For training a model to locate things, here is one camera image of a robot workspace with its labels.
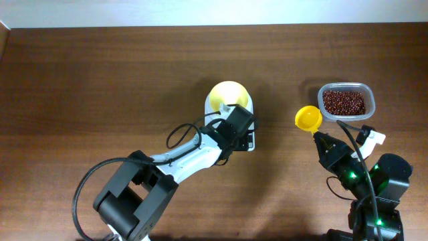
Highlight yellow measuring scoop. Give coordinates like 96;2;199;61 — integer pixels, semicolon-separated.
295;106;323;135

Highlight red beans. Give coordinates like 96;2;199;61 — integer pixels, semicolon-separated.
322;90;366;116

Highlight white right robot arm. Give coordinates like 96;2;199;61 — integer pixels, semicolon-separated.
314;132;413;241

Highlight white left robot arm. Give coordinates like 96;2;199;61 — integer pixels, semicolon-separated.
93;104;256;240

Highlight white digital kitchen scale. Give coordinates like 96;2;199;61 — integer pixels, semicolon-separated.
204;95;255;151

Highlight pale yellow bowl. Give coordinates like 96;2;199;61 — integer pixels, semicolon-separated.
208;81;249;111

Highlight clear plastic bean container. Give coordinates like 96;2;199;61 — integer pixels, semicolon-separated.
318;82;376;122

